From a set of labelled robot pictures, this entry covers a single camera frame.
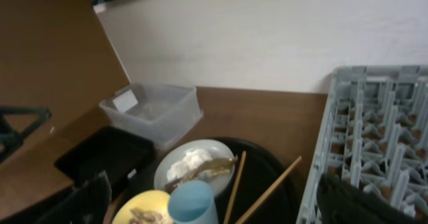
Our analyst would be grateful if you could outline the black rectangular tray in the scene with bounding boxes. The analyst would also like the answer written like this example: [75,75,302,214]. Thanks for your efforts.
[55,126,155,199]

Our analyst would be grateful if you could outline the clear plastic bin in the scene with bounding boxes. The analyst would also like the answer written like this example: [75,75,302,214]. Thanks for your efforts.
[99,82,203,150]

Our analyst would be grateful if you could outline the white tissue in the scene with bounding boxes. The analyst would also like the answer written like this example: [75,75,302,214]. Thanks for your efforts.
[167,148,213,182]

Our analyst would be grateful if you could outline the yellow bowl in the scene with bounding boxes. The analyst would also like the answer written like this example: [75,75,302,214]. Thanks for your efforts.
[112,190,171,224]

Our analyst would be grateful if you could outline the light blue plastic cup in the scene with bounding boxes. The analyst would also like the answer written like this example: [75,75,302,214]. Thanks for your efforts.
[167,181,219,224]

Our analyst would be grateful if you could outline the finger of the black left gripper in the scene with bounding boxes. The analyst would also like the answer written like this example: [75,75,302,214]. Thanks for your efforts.
[1,106,51,162]

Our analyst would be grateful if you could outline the white label on bin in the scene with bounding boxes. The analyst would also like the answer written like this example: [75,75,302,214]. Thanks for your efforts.
[112,90,138,112]

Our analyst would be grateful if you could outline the food scraps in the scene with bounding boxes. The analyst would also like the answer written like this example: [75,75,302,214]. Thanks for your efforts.
[128,208,173,224]

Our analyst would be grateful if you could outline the right wooden chopstick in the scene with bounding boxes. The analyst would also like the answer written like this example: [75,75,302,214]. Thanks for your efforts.
[235,156,302,224]

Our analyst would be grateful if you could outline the gold brown snack wrapper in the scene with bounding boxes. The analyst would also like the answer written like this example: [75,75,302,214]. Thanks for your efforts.
[165,155,239,193]

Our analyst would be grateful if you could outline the wooden chopstick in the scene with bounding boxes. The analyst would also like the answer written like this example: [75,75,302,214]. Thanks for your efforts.
[235,156,302,224]
[223,151,247,224]

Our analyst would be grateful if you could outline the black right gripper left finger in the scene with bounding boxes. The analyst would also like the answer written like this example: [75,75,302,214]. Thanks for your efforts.
[36,171,112,224]

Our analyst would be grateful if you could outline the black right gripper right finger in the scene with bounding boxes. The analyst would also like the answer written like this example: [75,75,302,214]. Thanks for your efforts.
[316,174,421,224]

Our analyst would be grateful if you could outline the left wooden chopstick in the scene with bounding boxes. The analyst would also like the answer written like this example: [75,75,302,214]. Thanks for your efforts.
[223,151,247,224]

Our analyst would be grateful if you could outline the round black serving tray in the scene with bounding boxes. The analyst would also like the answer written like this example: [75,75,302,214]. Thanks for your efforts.
[113,136,300,224]

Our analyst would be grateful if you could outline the grey dishwasher rack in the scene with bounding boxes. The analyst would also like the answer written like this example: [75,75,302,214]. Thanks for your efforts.
[297,66,427,223]

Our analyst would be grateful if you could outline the grey round plate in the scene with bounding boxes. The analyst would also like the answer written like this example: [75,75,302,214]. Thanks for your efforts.
[153,139,239,197]

